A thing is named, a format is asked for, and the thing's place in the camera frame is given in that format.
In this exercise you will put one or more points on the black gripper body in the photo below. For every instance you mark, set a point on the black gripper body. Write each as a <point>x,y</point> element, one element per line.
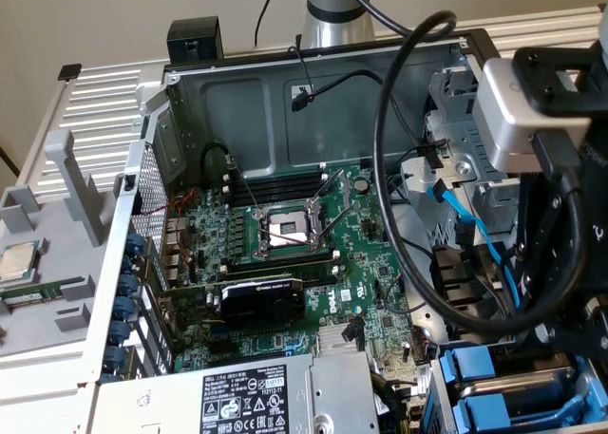
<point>594,206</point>

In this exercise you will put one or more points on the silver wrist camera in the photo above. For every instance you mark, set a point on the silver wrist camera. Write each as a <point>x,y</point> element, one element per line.
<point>499,116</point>

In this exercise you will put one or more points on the grey parts rack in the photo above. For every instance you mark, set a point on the grey parts rack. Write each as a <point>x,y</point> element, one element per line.
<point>71,258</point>

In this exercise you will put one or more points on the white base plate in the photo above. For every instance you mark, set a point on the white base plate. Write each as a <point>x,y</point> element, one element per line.
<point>38,391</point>

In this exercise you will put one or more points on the silver chipset heatsink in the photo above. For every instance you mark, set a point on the silver chipset heatsink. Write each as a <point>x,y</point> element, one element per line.
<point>332,339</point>

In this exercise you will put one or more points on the silver CPU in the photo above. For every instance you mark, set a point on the silver CPU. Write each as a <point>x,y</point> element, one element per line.
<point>16,260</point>

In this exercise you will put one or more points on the blue drive bay brackets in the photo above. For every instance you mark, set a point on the blue drive bay brackets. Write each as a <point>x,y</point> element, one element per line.
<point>444,405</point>

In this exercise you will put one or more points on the empty blue disk carrier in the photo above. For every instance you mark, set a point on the empty blue disk carrier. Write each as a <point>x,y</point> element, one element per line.
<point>480,412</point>

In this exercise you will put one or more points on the CPU socket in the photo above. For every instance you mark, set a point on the CPU socket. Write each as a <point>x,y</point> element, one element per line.
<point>285,227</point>

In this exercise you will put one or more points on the steel socket cover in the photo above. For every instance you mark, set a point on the steel socket cover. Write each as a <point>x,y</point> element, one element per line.
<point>346,189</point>

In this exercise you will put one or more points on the black RAM slot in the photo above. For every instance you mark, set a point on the black RAM slot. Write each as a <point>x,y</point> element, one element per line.
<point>318,277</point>
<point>280,262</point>
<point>280,193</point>
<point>285,180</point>

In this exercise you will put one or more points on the grey power supply unit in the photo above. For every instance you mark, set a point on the grey power supply unit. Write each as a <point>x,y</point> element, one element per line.
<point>180,401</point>

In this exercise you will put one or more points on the open grey PC case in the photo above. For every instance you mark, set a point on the open grey PC case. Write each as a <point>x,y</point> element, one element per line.
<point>237,111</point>

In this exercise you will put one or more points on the hard disk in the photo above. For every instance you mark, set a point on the hard disk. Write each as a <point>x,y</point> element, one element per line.
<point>468,363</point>

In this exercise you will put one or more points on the green motherboard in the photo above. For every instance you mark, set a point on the green motherboard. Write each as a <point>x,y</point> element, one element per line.
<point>361,263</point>

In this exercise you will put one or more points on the black expansion slot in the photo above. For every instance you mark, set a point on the black expansion slot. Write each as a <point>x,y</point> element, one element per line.
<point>223,347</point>

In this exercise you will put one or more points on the black graphics card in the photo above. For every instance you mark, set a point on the black graphics card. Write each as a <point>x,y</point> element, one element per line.
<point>261,301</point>

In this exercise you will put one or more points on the steel locking lever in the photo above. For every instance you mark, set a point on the steel locking lever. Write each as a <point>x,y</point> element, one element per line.
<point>244,184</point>
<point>335,221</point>

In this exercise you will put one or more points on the blue slot retainer knob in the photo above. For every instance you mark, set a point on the blue slot retainer knob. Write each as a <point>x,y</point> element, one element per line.
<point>127,263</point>
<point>119,332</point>
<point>135,240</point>
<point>114,356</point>
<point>124,307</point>
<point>127,284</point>

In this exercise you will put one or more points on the black camera bracket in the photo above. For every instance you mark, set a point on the black camera bracket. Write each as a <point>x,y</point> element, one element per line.
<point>532,87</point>

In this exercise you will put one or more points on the grey metal drive cage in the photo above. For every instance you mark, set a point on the grey metal drive cage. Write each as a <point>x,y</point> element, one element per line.
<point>451,135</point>

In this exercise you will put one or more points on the green RAM stick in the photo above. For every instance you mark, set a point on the green RAM stick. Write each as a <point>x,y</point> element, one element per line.
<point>33,292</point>

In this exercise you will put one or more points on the black box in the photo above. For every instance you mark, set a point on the black box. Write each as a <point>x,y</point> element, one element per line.
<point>195,35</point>

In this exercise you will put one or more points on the round coin battery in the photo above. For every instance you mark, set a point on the round coin battery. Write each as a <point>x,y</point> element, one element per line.
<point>361,184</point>

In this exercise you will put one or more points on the black fan shroud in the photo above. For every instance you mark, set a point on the black fan shroud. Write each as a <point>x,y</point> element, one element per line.
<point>456,272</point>

